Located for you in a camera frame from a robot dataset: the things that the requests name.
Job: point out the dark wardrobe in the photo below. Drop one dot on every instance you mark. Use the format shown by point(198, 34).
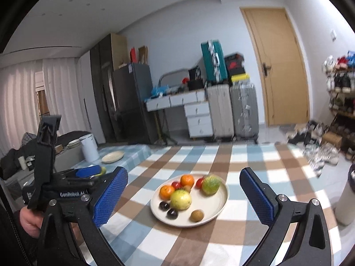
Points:
point(102, 88)

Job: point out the yellow box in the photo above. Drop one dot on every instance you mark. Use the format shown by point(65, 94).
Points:
point(240, 77)

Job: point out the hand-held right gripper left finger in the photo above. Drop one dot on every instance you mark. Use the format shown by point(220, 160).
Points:
point(111, 196)

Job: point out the white cylindrical container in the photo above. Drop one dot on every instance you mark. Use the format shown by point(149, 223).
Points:
point(89, 148)

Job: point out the white drawer cabinet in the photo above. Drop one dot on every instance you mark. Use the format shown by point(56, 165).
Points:
point(198, 120)

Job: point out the white light switch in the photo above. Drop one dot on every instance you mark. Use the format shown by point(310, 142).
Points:
point(333, 34)

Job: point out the small beige plate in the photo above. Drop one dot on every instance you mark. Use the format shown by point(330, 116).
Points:
point(112, 157)

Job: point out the beige suitcase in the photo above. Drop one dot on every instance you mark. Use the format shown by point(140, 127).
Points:
point(220, 112)

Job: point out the cardboard box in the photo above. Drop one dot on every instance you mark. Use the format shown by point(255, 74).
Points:
point(331, 140)

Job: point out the teal suitcase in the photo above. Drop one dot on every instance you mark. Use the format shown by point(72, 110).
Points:
point(214, 61)

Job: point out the brown blue checked tablecloth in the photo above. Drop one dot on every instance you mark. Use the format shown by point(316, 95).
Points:
point(194, 243)

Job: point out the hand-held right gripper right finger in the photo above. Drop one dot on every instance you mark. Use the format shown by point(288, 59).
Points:
point(258, 196)

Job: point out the person's left hand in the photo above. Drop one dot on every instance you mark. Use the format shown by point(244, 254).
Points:
point(29, 221)

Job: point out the rounded mirror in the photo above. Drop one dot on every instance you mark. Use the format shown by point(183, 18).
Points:
point(172, 79)

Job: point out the white desk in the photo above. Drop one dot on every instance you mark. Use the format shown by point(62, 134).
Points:
point(177, 99)

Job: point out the silver suitcase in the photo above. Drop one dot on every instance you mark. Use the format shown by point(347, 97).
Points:
point(244, 110)

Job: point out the black and red shoe box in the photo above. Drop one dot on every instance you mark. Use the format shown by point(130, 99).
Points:
point(233, 62)

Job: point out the blue checked side-table cloth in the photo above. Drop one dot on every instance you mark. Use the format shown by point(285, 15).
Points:
point(133, 152)

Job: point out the small red tomato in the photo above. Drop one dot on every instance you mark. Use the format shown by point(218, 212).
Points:
point(199, 183)
point(176, 185)

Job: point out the shoe rack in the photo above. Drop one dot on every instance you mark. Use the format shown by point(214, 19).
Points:
point(341, 88)

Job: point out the grey refrigerator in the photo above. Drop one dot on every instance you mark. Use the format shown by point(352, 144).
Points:
point(133, 102)

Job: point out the white curtain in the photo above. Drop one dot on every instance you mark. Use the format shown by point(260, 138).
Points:
point(22, 97)

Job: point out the wooden door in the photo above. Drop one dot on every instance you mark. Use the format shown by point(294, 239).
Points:
point(277, 66)

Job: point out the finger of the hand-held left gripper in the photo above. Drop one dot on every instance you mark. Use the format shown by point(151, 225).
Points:
point(87, 171)
point(83, 181)

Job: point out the dark purple plum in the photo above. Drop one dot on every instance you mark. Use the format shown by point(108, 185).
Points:
point(164, 205)
point(172, 214)

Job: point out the red paper bag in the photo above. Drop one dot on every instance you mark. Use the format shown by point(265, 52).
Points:
point(134, 55)

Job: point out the pile of shoes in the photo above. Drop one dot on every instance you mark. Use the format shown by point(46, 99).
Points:
point(313, 144)

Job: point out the large yellow-green citrus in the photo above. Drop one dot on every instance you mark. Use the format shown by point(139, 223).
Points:
point(180, 199)

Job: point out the large beige plate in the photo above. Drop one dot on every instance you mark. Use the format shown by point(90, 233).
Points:
point(213, 209)

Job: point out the white bin with dark lid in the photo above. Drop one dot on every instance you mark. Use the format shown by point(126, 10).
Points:
point(346, 199)

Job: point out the brown kiwi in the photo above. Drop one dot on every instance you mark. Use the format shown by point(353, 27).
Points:
point(197, 215)
point(188, 189)

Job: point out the brown flat cardboard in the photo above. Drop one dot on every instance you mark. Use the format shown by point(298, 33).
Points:
point(143, 55)

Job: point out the small yellow-green citrus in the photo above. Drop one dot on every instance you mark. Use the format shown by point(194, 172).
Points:
point(211, 184)

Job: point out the black tripod stand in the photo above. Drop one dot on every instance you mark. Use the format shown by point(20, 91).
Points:
point(163, 133)

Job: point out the orange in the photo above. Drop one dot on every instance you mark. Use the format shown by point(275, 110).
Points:
point(187, 180)
point(166, 191)

